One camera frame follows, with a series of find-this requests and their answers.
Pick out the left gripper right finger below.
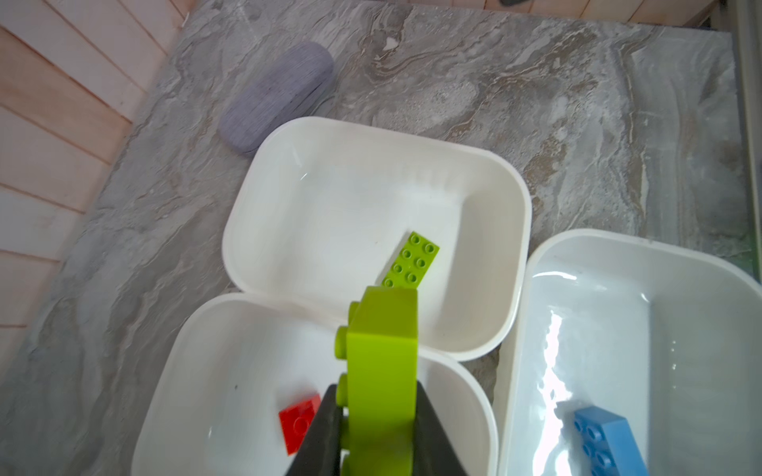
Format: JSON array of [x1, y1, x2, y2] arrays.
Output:
[[413, 382, 466, 476]]

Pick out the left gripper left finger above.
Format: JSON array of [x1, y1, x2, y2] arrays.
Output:
[[286, 384, 344, 476]]

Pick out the small red square brick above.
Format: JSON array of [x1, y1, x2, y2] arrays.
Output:
[[279, 394, 321, 455]]

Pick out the green brick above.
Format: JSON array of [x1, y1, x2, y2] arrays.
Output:
[[381, 232, 440, 290], [335, 286, 419, 475]]

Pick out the blue brick top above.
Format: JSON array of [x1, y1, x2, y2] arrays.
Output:
[[573, 407, 649, 476]]

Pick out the white bin rear left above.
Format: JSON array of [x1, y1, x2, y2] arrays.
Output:
[[132, 294, 498, 475]]

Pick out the white bin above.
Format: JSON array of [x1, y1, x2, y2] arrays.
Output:
[[132, 294, 498, 475], [493, 229, 761, 475], [221, 117, 532, 361]]

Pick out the white bin rear right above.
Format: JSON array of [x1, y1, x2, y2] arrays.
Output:
[[221, 117, 532, 361]]

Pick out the white bin front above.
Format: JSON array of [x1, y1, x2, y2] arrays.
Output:
[[493, 229, 761, 475]]

